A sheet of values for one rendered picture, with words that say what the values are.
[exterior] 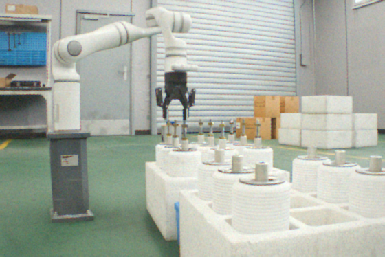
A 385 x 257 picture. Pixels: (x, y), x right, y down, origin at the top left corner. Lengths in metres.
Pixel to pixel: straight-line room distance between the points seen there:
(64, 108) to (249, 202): 0.86
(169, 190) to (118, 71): 5.46
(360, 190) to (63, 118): 0.95
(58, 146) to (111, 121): 5.11
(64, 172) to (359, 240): 0.95
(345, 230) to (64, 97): 0.98
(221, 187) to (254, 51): 6.82
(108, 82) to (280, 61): 3.49
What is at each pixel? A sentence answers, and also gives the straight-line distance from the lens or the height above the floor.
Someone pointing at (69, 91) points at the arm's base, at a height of 0.44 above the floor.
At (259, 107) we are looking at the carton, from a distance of 5.23.
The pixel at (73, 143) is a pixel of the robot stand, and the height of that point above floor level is 0.27.
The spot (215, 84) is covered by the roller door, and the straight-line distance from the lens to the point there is 6.97.
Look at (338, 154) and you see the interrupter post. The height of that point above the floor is 0.27.
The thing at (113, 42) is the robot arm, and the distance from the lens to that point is 1.40.
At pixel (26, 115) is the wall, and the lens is 6.27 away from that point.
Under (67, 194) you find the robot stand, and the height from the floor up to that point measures 0.09.
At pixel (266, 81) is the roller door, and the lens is 7.55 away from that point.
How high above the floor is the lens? 0.36
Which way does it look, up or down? 3 degrees down
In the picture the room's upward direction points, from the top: straight up
